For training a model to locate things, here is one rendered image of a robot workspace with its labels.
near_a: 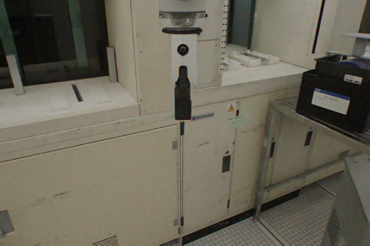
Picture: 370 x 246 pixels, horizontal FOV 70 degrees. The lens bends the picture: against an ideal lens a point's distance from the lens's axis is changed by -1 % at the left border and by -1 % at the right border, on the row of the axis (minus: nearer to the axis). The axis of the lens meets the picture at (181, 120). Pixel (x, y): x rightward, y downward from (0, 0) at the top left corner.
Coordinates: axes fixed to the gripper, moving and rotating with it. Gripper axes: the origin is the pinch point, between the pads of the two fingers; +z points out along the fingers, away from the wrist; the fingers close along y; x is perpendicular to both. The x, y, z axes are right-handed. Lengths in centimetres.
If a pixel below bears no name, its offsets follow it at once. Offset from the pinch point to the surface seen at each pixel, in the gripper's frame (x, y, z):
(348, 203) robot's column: -48, 6, 33
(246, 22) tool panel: -50, 149, -3
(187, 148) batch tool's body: -4, 50, 41
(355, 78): -65, 41, 6
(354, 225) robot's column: -45, -2, 33
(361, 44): -69, 49, -4
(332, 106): -59, 42, 18
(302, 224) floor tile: -72, 61, 101
